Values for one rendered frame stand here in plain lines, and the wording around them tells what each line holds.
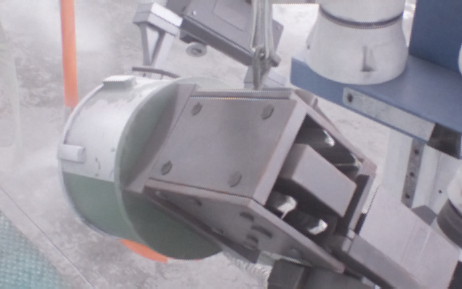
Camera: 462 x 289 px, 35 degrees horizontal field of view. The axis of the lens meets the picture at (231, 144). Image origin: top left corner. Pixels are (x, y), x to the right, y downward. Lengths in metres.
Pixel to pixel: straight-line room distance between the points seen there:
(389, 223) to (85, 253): 2.04
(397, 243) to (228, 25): 0.37
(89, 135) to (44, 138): 2.42
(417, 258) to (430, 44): 0.90
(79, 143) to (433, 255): 0.29
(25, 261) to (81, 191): 1.90
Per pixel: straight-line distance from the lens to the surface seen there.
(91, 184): 0.58
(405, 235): 0.52
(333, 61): 1.30
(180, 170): 0.49
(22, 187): 2.79
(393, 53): 1.32
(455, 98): 1.32
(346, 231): 0.47
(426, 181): 1.61
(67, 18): 0.68
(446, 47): 1.39
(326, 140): 0.46
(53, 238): 2.56
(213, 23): 0.78
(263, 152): 0.44
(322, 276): 0.52
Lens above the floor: 1.76
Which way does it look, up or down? 38 degrees down
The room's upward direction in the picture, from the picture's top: straight up
